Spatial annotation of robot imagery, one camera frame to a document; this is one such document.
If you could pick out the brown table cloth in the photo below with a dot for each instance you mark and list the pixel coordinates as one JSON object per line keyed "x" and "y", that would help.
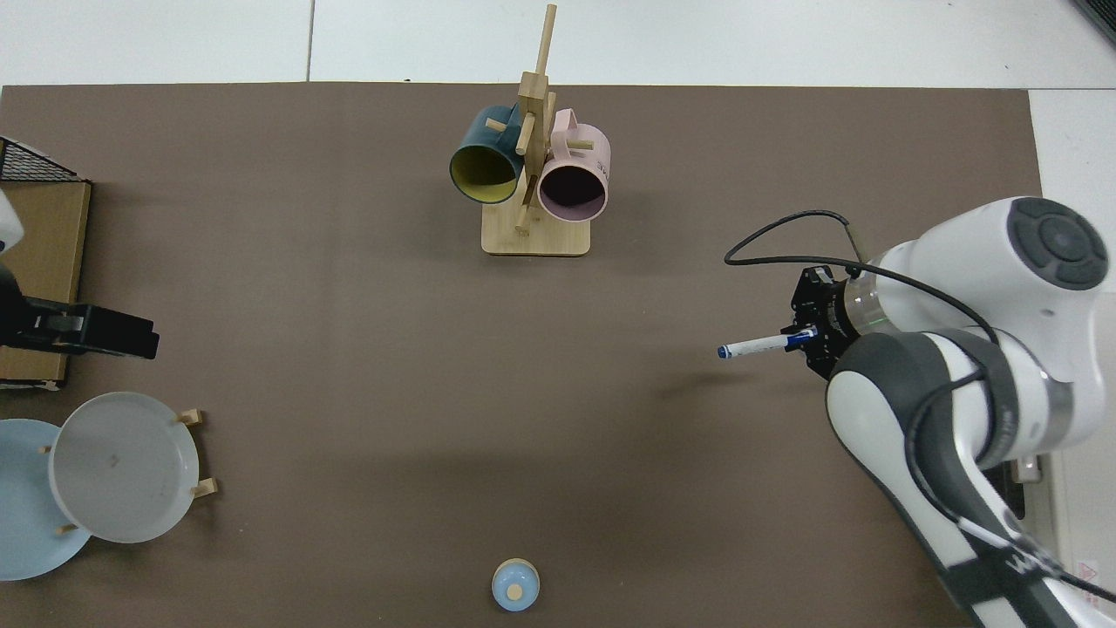
{"x": 436, "y": 392}

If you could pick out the blue and white marker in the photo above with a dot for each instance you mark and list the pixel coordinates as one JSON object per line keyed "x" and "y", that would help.
{"x": 758, "y": 345}

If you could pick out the grey plate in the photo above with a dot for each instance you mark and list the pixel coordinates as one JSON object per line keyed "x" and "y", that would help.
{"x": 122, "y": 467}

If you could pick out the light blue plate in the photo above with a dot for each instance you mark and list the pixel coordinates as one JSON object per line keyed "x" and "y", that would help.
{"x": 22, "y": 515}

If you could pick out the wooden plate rack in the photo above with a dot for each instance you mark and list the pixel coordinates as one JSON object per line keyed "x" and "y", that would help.
{"x": 206, "y": 488}

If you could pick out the pink cup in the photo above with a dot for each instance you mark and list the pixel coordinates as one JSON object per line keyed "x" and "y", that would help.
{"x": 584, "y": 157}

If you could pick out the dark teal cup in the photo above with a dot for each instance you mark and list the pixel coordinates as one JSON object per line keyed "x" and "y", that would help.
{"x": 475, "y": 139}

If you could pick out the black equipment edge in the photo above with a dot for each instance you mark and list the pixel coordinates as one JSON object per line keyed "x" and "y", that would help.
{"x": 1100, "y": 16}

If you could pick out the wooden cup stand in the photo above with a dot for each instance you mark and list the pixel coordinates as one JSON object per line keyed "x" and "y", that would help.
{"x": 545, "y": 240}

